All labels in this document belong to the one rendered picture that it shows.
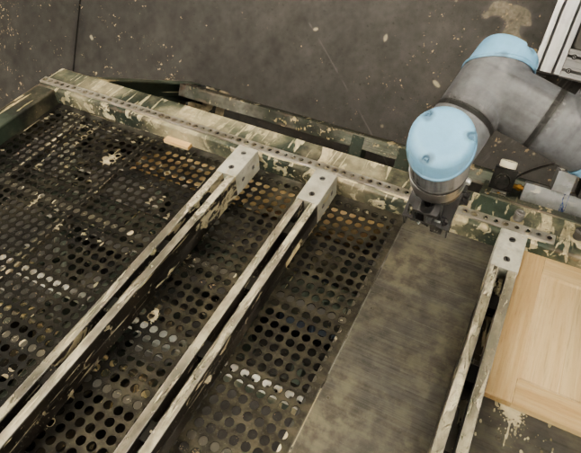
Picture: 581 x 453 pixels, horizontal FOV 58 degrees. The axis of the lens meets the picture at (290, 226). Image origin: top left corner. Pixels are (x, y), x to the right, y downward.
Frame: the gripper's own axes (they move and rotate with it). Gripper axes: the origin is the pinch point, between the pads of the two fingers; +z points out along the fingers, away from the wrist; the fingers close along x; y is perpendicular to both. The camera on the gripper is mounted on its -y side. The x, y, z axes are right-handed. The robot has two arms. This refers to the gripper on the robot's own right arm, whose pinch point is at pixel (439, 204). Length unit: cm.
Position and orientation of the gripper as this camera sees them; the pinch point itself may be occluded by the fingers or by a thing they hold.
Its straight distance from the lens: 95.0
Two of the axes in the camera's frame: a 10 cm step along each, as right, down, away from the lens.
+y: -4.0, 9.1, -1.2
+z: 2.4, 2.3, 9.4
